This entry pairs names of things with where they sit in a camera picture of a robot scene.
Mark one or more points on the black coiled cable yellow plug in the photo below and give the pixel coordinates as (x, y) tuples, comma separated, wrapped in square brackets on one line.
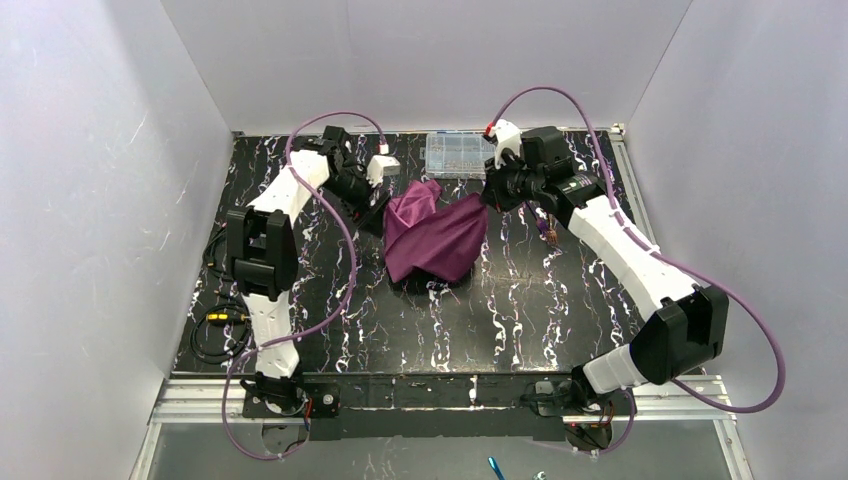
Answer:
[(229, 314)]

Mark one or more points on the purple handled utensil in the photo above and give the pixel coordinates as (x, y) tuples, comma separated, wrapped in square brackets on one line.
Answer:
[(541, 219)]

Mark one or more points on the aluminium frame rail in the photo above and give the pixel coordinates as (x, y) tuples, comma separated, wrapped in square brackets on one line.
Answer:
[(525, 307)]

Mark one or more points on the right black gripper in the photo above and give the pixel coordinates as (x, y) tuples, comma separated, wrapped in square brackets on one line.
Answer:
[(495, 192)]

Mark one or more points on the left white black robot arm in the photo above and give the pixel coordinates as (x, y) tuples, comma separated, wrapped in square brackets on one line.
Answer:
[(262, 256)]

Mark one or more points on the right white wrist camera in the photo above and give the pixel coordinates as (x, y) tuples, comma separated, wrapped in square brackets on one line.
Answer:
[(506, 138)]

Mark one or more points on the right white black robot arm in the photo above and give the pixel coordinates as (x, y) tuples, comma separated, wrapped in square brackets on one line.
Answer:
[(685, 322)]

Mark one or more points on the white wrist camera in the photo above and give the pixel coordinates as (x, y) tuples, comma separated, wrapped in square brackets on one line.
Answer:
[(506, 138), (381, 166)]

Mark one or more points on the clear plastic compartment box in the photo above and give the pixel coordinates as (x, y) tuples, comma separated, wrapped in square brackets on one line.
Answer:
[(456, 155)]

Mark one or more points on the purple cloth napkin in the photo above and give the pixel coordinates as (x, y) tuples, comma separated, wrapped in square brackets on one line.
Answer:
[(418, 235)]

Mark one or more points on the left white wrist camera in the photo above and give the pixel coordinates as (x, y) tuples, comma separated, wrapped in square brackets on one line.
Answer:
[(381, 166)]

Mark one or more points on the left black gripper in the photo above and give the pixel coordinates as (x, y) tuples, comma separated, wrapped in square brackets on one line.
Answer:
[(372, 203)]

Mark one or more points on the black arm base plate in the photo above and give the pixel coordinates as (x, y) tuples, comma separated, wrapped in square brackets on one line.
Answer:
[(540, 406)]

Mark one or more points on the blue tool handle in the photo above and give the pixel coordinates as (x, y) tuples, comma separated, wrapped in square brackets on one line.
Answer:
[(496, 469)]

